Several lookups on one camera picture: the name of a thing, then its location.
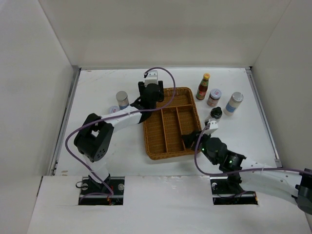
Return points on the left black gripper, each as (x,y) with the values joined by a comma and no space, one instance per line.
(160,98)

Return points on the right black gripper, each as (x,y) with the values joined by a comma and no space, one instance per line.
(188,139)

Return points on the black-top salt grinder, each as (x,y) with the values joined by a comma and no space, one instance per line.
(215,114)

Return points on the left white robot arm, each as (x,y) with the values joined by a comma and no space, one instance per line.
(93,141)

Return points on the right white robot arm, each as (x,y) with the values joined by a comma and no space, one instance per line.
(244,174)

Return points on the brown wicker divided basket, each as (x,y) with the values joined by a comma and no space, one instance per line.
(164,129)

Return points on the left tall blue-label shaker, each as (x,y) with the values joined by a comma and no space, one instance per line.
(122,99)

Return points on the tall blue-label shaker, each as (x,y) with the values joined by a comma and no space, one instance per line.
(233,103)
(122,99)

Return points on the left spice jar white lid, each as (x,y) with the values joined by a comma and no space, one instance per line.
(113,109)

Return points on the spice jar white lid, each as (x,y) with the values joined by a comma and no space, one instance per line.
(113,109)
(214,97)

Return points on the red sauce bottle yellow cap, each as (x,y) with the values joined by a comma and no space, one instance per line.
(203,87)

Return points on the right spice jar white lid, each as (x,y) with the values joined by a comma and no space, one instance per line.
(214,97)

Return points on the right tall blue-label shaker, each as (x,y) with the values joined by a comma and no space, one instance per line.
(233,103)

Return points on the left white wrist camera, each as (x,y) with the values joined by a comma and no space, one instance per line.
(151,77)

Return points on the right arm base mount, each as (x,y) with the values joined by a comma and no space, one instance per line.
(225,193)

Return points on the left aluminium frame rail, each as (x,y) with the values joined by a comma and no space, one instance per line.
(58,145)

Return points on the aluminium frame rail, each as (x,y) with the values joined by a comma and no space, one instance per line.
(263,116)
(58,145)

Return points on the right aluminium frame rail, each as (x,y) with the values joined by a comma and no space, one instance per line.
(263,116)

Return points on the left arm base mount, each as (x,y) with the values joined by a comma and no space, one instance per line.
(92,193)

